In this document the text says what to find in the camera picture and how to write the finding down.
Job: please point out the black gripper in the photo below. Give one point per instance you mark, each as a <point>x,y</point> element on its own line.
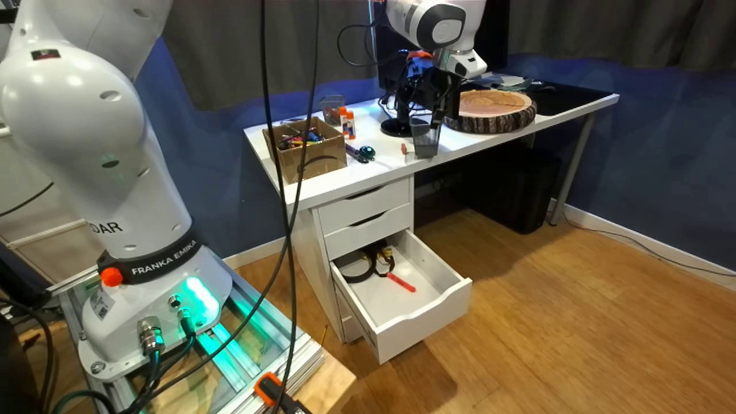
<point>428,85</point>

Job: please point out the dark grey cup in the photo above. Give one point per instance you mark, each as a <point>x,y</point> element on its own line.
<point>427,138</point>

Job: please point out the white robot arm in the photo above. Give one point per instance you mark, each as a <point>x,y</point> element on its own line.
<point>69,103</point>

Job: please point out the white desk drawer cabinet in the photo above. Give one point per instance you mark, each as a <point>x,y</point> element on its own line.
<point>342,225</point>

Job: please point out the red pen in drawer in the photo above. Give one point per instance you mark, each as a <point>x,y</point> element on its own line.
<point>402,282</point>

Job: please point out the white open drawer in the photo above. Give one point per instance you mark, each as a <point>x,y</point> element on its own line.
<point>388,316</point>

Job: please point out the round wooden slab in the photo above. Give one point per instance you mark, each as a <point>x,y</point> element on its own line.
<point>490,110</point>

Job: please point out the black computer monitor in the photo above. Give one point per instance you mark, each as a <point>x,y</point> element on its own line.
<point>454,33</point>

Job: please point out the orange cap glue stick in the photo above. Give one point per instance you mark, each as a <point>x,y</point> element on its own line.
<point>349,122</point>

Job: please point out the black mesh pen holder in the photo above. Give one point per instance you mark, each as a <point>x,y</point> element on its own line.
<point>333,109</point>

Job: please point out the cardboard box of pens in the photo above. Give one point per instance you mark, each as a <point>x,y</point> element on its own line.
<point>304,147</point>

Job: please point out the black box under desk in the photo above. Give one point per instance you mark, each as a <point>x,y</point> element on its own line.
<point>510,185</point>

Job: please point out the dark curtain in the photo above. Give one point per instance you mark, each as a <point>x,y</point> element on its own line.
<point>229,48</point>

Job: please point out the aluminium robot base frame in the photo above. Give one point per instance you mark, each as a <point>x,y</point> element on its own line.
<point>217,368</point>

